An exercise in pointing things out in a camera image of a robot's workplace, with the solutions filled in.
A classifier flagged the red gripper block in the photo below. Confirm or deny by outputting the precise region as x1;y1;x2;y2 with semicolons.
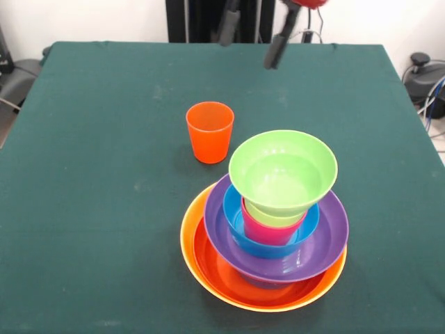
218;0;331;70

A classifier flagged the orange-red plastic cup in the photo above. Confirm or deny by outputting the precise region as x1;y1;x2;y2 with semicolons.
186;101;235;164

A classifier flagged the green plastic bowl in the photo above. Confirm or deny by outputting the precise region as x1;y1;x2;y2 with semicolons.
228;129;339;217

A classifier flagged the blue plastic bowl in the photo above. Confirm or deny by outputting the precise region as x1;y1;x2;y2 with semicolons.
222;183;321;259

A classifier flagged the green plastic cup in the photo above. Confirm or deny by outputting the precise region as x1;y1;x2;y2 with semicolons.
243;198;307;229

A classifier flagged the crimson pink plastic cup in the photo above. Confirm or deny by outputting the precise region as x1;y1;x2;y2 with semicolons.
241;198;308;246

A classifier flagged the purple plastic bowl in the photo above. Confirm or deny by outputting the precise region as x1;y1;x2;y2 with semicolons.
203;173;349;289

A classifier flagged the orange plastic bowl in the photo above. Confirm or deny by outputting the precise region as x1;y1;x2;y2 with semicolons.
179;184;348;312

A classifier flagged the red-orange plastic bowl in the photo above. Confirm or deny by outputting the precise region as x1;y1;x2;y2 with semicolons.
193;215;343;308

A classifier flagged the dark green tablecloth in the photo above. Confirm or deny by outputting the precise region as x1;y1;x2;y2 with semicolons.
0;40;445;334

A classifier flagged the white cable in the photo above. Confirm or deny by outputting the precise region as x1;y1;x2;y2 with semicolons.
288;29;324;45

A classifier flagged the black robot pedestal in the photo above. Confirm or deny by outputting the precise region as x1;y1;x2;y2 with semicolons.
165;0;275;45

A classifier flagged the black wall cable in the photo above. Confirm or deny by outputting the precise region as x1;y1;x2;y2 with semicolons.
304;6;325;42

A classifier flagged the tangle of cables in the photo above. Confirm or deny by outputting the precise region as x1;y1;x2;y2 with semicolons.
419;74;445;135

